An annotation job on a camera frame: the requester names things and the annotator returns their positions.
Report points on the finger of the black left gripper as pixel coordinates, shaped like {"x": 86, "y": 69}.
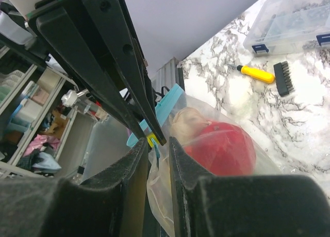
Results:
{"x": 109, "y": 20}

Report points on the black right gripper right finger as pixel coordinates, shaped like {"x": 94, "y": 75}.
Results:
{"x": 276, "y": 205}

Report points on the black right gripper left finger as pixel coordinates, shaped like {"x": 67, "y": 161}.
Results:
{"x": 110, "y": 203}

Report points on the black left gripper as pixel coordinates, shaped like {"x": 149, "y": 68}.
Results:
{"x": 90, "y": 38}

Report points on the red toy apple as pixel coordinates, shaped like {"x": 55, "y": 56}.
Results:
{"x": 223, "y": 149}

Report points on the clear zip top bag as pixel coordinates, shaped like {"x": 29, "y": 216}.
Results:
{"x": 158, "y": 185}

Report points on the toy garlic bulb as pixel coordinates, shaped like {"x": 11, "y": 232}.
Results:
{"x": 187, "y": 124}

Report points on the black screwdriver bit holder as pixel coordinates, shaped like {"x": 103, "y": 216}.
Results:
{"x": 283, "y": 80}

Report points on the black yellow brush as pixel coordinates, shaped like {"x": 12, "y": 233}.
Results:
{"x": 257, "y": 74}

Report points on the clear plastic storage box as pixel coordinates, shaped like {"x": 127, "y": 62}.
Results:
{"x": 289, "y": 26}

